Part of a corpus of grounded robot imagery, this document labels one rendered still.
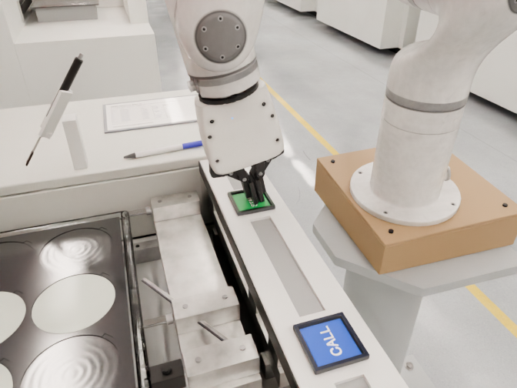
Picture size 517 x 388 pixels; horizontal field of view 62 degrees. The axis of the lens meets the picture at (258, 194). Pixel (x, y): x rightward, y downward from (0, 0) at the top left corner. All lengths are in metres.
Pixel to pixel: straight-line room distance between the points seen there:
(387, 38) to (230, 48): 4.71
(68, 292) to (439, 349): 1.40
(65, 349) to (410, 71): 0.56
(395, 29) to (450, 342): 3.87
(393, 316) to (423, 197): 0.26
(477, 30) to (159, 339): 0.56
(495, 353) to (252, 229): 1.39
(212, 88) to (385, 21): 4.58
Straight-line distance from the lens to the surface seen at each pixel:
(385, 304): 0.89
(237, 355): 0.51
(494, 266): 0.83
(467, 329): 1.88
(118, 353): 0.54
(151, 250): 0.75
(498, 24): 0.61
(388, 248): 0.71
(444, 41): 0.61
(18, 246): 0.74
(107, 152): 0.80
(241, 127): 0.54
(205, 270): 0.64
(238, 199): 0.63
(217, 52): 0.41
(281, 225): 0.59
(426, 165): 0.73
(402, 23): 5.14
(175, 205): 0.73
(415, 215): 0.76
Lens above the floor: 1.31
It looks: 33 degrees down
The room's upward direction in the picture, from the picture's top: straight up
